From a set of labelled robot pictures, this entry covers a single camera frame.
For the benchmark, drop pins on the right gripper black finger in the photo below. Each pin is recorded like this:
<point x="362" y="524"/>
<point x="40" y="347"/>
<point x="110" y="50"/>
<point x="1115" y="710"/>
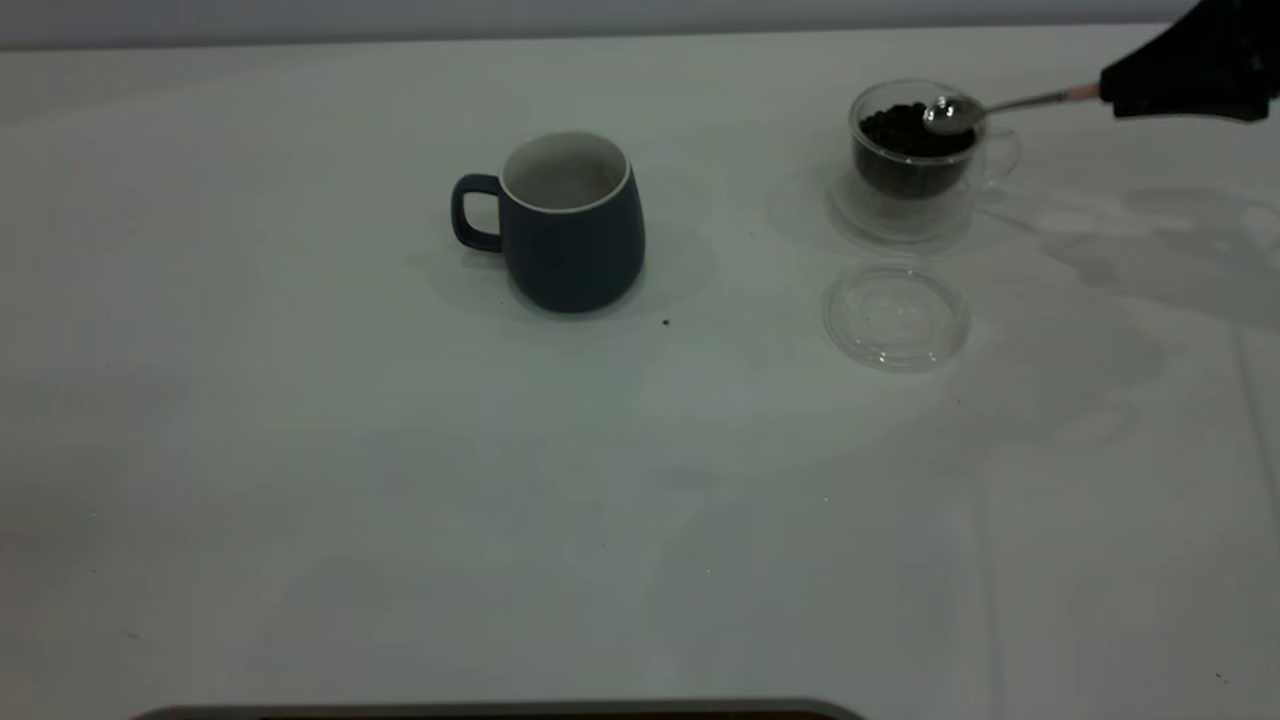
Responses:
<point x="1200" y="110"/>
<point x="1200" y="55"/>

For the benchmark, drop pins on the dark blue ceramic mug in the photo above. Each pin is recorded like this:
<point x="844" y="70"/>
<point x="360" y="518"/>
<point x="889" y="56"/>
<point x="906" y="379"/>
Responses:
<point x="575" y="255"/>

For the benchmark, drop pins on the dark coffee beans pile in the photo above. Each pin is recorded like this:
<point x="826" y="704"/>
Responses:
<point x="895" y="140"/>

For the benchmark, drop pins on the clear glass saucer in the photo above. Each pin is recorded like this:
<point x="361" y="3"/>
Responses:
<point x="850" y="226"/>

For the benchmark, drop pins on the clear glass round dish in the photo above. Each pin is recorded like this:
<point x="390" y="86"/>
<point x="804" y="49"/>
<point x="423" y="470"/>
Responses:
<point x="895" y="320"/>

